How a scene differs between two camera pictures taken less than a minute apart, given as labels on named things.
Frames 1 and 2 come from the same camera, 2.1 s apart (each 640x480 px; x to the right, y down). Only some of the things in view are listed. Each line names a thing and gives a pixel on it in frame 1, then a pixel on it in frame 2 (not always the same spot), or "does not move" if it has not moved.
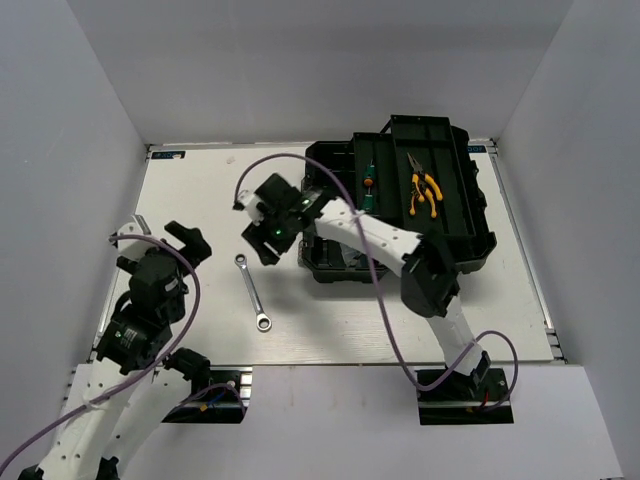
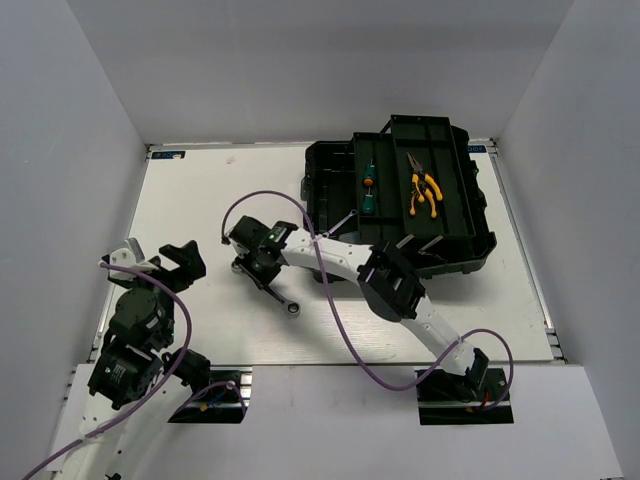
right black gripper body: x=275 y=232 → x=264 y=273
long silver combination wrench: x=263 y=322 → x=291 y=307
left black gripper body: x=194 y=250 → x=180 y=277
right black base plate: x=482 y=398 does not move
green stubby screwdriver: x=368 y=201 does not move
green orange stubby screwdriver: x=370 y=174 does not move
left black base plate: x=221 y=402 does not move
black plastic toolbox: x=420 y=174 does not move
